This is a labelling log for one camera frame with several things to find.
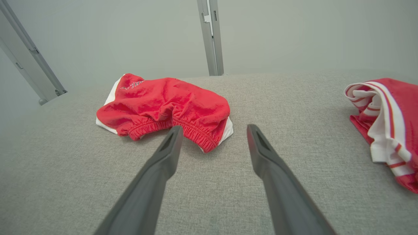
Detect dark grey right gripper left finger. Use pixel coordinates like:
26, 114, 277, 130
94, 126, 184, 235

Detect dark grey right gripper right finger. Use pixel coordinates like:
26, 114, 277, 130
247, 124, 337, 235

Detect red shorts with white stripes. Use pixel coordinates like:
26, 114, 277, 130
96, 73, 234, 153

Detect red Bulls basketball jersey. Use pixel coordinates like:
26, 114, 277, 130
344, 78, 418, 194

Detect grey double partition post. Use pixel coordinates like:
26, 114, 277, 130
197, 0, 225, 76

